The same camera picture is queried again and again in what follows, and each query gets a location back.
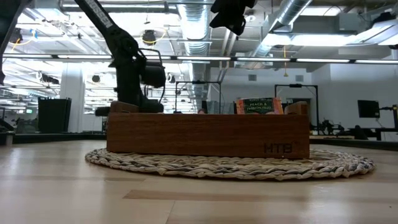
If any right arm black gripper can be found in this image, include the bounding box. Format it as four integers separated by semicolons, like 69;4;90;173
210;0;257;36

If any orange peach tea packet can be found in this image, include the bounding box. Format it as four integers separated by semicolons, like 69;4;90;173
235;97;284;115

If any wooden three-compartment tea box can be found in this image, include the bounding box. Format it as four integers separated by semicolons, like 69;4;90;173
106;101;311;160

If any long linear ceiling light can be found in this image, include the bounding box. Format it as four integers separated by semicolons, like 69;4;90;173
0;53;398;65

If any white square column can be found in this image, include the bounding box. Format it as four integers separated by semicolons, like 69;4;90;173
60;63;86;134

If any gray ceiling pipe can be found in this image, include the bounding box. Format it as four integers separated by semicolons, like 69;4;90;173
58;0;181;15

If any black cabinet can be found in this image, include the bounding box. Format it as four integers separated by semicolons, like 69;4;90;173
37;97;72;134

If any round woven straw placemat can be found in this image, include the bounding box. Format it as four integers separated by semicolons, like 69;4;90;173
85;147;376;182

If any black monitor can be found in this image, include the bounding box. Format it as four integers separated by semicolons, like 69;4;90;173
357;100;381;119

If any black background desk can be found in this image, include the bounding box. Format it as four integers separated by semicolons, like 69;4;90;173
310;118;398;141

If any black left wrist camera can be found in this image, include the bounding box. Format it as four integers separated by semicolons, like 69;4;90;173
141;60;167;90

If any silver ventilation duct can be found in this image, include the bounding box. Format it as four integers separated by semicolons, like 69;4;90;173
177;0;214;114
248;0;313;58

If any black ceiling cable reel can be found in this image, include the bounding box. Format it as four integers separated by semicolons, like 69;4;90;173
139;29;169;47
5;27;35;52

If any yellow hanging cord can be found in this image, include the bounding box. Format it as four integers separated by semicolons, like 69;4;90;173
282;45;289;78

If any black background gantry frame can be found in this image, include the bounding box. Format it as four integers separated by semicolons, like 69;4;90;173
175;80;223;114
274;83;320;135

